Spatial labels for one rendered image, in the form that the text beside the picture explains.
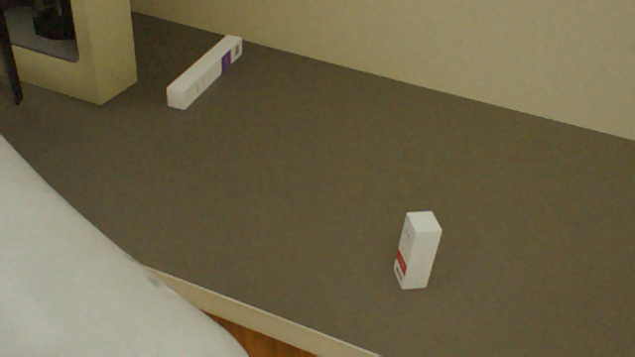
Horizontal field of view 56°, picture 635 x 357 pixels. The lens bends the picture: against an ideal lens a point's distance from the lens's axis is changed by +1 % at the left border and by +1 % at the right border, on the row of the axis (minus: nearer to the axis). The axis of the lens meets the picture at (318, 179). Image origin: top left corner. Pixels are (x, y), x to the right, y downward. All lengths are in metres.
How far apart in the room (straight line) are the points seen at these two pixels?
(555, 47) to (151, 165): 0.78
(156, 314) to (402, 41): 1.08
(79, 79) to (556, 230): 0.83
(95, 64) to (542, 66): 0.83
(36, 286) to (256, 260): 0.54
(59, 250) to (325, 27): 1.09
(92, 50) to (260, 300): 0.55
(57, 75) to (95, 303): 0.93
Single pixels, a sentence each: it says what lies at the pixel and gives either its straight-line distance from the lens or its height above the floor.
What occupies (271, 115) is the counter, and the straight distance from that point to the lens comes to 1.11.
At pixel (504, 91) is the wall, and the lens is 1.30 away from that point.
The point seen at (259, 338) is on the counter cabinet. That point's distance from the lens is 0.83.
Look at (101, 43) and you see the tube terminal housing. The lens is 1.11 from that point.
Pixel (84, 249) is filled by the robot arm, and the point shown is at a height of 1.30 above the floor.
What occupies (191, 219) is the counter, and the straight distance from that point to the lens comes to 0.87.
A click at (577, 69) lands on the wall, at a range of 1.27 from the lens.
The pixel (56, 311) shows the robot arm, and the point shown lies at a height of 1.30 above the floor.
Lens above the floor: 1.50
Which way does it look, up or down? 36 degrees down
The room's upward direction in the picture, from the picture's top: 7 degrees clockwise
